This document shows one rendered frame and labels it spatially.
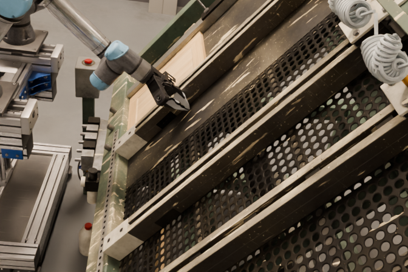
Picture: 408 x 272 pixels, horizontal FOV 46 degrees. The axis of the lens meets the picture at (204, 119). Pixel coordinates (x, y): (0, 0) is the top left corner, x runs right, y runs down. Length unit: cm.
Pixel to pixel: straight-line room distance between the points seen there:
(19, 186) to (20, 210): 18
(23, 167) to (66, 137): 61
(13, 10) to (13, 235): 134
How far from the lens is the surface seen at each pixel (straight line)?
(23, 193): 284
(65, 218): 296
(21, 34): 245
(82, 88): 254
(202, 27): 214
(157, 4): 533
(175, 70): 209
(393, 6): 91
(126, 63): 166
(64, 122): 364
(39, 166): 298
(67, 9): 177
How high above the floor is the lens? 222
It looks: 36 degrees down
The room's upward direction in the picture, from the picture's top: 10 degrees clockwise
